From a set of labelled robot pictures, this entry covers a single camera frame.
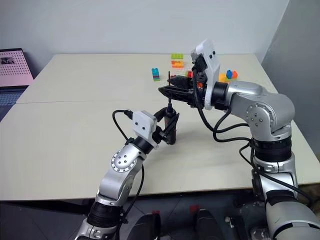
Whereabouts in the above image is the open laptop with pink screen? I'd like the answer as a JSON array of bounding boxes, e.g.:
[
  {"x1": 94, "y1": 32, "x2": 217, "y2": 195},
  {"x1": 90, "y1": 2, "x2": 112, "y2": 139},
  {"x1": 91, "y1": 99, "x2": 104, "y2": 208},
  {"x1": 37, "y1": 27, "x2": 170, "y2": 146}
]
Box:
[{"x1": 0, "y1": 47, "x2": 35, "y2": 118}]

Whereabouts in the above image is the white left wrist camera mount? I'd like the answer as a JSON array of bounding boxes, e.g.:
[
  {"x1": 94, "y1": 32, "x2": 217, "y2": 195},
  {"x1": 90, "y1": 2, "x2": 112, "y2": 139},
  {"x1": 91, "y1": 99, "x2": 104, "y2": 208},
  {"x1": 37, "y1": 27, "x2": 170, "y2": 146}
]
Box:
[{"x1": 132, "y1": 110, "x2": 161, "y2": 151}]

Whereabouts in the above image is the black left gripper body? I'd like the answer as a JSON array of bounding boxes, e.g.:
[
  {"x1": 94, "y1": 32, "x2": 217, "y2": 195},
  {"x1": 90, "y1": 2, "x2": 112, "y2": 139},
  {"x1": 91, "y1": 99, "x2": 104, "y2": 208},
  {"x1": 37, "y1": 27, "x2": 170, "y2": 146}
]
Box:
[{"x1": 152, "y1": 124, "x2": 168, "y2": 146}]

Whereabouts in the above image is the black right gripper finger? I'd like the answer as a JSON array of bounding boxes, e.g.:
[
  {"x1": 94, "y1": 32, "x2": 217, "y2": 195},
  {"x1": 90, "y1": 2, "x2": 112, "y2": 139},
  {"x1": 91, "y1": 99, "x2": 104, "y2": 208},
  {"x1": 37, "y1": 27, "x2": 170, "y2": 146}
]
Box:
[
  {"x1": 157, "y1": 86, "x2": 195, "y2": 105},
  {"x1": 166, "y1": 75, "x2": 194, "y2": 89}
]

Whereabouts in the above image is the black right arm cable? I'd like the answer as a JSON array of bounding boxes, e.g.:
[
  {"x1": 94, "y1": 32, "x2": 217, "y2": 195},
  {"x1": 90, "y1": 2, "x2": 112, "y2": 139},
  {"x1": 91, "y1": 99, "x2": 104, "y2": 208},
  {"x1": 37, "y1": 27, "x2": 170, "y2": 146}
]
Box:
[{"x1": 192, "y1": 84, "x2": 313, "y2": 208}]

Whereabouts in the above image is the yellow orange blue brick stack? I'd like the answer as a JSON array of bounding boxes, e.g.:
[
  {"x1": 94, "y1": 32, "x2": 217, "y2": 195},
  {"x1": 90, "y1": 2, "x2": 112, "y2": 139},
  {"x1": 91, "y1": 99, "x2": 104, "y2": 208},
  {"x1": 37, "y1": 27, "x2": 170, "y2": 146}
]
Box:
[{"x1": 218, "y1": 69, "x2": 239, "y2": 84}]

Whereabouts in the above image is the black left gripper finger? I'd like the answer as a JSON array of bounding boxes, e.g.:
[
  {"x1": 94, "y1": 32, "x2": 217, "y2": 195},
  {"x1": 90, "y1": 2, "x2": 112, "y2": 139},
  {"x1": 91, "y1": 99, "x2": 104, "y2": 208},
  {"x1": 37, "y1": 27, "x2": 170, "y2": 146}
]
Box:
[
  {"x1": 161, "y1": 112, "x2": 180, "y2": 137},
  {"x1": 152, "y1": 106, "x2": 168, "y2": 124}
]

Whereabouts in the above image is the dark rounded shape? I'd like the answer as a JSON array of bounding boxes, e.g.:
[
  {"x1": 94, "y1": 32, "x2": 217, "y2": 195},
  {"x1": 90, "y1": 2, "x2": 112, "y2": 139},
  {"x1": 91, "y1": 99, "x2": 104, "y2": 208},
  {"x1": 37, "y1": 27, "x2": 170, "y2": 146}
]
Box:
[
  {"x1": 131, "y1": 212, "x2": 162, "y2": 240},
  {"x1": 195, "y1": 209, "x2": 224, "y2": 240}
]

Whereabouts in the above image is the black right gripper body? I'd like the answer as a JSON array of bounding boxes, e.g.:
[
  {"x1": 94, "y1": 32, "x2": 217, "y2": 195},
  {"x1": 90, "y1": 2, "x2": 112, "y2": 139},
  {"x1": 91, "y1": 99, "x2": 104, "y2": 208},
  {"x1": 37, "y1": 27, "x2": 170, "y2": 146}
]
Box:
[{"x1": 190, "y1": 55, "x2": 209, "y2": 109}]

